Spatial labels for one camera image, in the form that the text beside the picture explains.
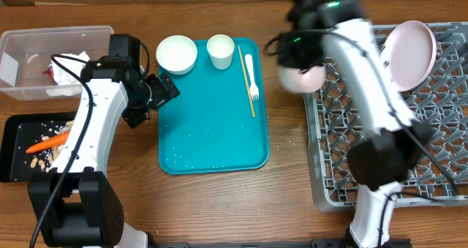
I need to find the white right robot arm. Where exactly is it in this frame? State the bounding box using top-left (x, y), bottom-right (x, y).
top-left (272, 0), bottom-right (432, 247)

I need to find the grey dishwasher rack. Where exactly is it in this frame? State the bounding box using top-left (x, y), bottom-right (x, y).
top-left (304, 20), bottom-right (467, 212)

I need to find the pile of rice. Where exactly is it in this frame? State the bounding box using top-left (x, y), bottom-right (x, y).
top-left (26, 120), bottom-right (74, 172)

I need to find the white napkin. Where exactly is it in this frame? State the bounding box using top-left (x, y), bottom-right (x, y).
top-left (45, 50), bottom-right (92, 97)

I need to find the teal plastic tray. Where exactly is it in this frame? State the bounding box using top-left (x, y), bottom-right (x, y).
top-left (158, 37), bottom-right (270, 175)

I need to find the pink bowl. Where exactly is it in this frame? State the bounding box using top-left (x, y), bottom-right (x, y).
top-left (279, 67), bottom-right (326, 94)

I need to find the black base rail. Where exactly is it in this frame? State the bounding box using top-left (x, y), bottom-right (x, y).
top-left (153, 238), bottom-right (412, 248)

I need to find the wooden chopstick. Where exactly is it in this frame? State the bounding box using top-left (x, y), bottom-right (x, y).
top-left (238, 45), bottom-right (256, 118)

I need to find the foil wrapper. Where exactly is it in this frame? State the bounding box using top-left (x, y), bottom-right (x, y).
top-left (42, 67), bottom-right (53, 78)

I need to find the black food waste tray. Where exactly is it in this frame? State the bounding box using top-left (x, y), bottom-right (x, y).
top-left (1, 111), bottom-right (76, 182)

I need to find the clear plastic bin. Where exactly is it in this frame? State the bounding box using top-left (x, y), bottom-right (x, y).
top-left (1, 26), bottom-right (114, 100)

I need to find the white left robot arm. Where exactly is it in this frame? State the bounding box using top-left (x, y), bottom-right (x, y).
top-left (28, 56), bottom-right (180, 247)

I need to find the white bowl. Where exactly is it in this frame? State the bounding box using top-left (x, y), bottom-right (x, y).
top-left (156, 35), bottom-right (197, 75)

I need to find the pink plate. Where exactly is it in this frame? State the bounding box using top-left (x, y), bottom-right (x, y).
top-left (380, 20), bottom-right (437, 91)

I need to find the white plastic fork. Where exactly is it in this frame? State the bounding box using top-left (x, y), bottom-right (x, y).
top-left (244, 54), bottom-right (260, 101)

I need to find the orange carrot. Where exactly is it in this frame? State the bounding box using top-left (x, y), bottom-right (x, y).
top-left (26, 131), bottom-right (69, 154)

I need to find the white paper cup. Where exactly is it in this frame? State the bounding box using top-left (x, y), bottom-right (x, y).
top-left (207, 34), bottom-right (235, 69)

